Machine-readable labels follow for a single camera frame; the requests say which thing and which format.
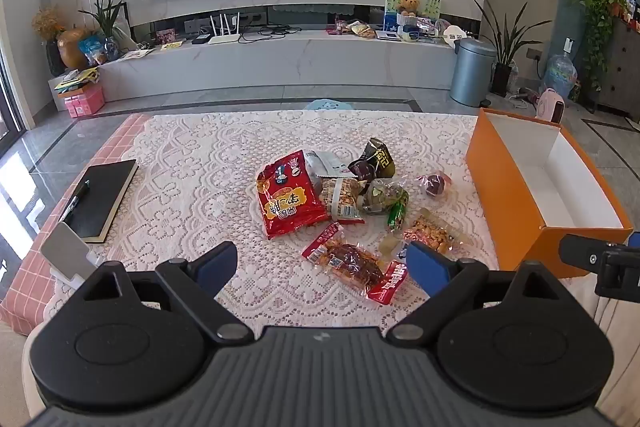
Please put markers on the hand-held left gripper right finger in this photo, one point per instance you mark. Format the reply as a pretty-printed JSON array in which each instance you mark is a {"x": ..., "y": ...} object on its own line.
[{"x": 425, "y": 264}]

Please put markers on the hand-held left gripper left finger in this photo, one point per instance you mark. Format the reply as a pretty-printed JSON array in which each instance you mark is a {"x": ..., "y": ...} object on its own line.
[{"x": 217, "y": 264}]

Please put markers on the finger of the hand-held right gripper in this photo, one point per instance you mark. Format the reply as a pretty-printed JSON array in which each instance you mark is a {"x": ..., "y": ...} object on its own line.
[
  {"x": 635, "y": 240},
  {"x": 580, "y": 252}
]

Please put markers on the orange peanut snack packet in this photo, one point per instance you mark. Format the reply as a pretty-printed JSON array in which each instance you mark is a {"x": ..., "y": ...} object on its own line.
[{"x": 430, "y": 232}]

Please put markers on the small red snack packet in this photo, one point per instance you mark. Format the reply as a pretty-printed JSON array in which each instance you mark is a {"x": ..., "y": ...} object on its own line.
[{"x": 387, "y": 284}]

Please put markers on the pale clear snack packet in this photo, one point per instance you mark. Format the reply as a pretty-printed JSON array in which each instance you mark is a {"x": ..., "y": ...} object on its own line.
[{"x": 387, "y": 244}]

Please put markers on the green stick snack packet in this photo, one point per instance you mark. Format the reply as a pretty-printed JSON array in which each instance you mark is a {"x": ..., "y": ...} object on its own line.
[{"x": 397, "y": 217}]

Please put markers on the red dates snack packet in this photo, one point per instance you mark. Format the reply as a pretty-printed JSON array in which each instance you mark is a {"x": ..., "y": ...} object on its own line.
[{"x": 350, "y": 259}]

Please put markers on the green olive snack packet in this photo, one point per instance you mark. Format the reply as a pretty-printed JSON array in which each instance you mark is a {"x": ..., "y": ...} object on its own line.
[{"x": 382, "y": 197}]

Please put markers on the red plum snack packet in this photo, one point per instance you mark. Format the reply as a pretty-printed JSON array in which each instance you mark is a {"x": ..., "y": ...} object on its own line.
[{"x": 432, "y": 184}]

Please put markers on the orange cardboard box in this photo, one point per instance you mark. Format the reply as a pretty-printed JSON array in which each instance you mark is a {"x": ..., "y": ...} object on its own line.
[{"x": 505, "y": 197}]

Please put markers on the large red snack bag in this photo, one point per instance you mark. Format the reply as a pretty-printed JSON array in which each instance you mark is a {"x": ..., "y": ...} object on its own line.
[{"x": 287, "y": 202}]

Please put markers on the fries print snack packet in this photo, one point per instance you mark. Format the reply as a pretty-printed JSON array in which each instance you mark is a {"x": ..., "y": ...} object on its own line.
[{"x": 340, "y": 199}]

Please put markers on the black and gold snack packet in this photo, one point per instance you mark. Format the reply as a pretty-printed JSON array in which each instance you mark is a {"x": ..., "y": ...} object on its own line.
[{"x": 375, "y": 157}]

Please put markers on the clear packet with white label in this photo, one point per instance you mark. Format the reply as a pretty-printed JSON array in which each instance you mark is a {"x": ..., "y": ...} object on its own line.
[{"x": 330, "y": 164}]

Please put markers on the beige sofa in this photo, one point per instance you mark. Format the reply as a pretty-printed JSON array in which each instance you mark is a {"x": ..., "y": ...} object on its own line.
[{"x": 620, "y": 357}]

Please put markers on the black notebook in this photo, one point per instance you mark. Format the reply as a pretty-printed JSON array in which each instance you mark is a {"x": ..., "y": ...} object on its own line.
[{"x": 102, "y": 197}]

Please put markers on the pink space heater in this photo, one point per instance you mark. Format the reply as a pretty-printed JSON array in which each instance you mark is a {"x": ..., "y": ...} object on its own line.
[{"x": 549, "y": 106}]

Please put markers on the white phone stand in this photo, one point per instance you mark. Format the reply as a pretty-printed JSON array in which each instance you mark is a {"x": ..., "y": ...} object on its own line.
[{"x": 67, "y": 249}]

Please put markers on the black pen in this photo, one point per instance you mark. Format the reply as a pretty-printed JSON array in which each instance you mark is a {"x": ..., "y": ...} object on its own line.
[{"x": 76, "y": 201}]

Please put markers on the grey drawer cabinet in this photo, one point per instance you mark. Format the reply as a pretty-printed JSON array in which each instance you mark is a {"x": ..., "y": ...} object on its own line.
[{"x": 622, "y": 72}]

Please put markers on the blue water jug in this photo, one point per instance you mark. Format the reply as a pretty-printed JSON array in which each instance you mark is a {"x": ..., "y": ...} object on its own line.
[{"x": 559, "y": 74}]

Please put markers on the light blue stool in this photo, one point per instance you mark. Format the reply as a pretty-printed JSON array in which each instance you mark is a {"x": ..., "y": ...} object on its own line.
[{"x": 327, "y": 105}]

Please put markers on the grey pedal trash can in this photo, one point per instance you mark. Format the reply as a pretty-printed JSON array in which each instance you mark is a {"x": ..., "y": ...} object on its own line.
[{"x": 470, "y": 74}]

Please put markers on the pink storage box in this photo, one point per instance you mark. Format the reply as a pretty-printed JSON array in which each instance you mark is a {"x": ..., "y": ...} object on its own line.
[{"x": 85, "y": 102}]

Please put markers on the white marble television console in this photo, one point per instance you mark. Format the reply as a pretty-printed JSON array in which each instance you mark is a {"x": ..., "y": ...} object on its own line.
[{"x": 300, "y": 62}]

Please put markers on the tall potted plant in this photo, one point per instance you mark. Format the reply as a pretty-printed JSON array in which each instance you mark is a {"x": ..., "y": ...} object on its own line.
[{"x": 502, "y": 47}]

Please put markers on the white router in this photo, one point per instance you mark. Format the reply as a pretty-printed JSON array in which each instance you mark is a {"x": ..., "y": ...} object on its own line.
[{"x": 222, "y": 39}]

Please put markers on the black set-top box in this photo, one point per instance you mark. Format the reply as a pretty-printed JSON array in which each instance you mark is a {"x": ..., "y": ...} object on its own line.
[{"x": 201, "y": 39}]

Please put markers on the blue and white tub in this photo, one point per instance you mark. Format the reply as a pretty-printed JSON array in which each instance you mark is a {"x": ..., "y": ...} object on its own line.
[{"x": 411, "y": 35}]

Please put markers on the green pothos plant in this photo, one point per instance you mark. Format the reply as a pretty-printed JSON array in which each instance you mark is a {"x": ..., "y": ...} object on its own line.
[{"x": 600, "y": 12}]

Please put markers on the small kitchen scale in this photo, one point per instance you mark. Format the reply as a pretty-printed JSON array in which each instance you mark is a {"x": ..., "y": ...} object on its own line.
[{"x": 387, "y": 36}]

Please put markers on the white round fan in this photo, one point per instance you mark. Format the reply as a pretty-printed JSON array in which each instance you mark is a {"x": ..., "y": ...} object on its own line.
[{"x": 454, "y": 34}]

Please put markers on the pile of yellow papers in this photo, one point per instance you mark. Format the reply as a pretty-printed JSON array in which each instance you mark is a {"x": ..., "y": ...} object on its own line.
[{"x": 75, "y": 79}]

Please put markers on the pile of snack packets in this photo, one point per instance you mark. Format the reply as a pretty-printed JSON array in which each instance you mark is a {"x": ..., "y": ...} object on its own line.
[{"x": 357, "y": 29}]

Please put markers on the blue carton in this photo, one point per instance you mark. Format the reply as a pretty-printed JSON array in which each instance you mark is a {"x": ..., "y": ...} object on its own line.
[{"x": 391, "y": 22}]

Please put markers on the blue snack bag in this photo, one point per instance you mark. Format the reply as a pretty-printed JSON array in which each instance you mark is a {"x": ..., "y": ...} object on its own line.
[{"x": 92, "y": 49}]

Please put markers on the green photo board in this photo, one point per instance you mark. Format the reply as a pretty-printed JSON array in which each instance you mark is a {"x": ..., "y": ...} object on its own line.
[{"x": 430, "y": 7}]

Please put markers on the brown gourd vase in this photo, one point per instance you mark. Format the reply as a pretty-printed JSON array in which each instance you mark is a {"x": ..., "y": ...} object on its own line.
[{"x": 72, "y": 49}]

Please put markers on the brown teddy bear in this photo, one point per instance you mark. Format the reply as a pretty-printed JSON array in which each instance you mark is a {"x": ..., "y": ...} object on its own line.
[{"x": 408, "y": 4}]

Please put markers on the green plant in glass vase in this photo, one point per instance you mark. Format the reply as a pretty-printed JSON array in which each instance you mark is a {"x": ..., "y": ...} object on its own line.
[{"x": 106, "y": 19}]

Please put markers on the dried flowers in dark vase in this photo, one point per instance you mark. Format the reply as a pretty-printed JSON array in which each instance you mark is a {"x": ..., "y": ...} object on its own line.
[{"x": 46, "y": 24}]

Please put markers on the wall outlet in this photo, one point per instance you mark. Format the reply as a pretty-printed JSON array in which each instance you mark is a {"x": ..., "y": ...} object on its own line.
[{"x": 535, "y": 54}]

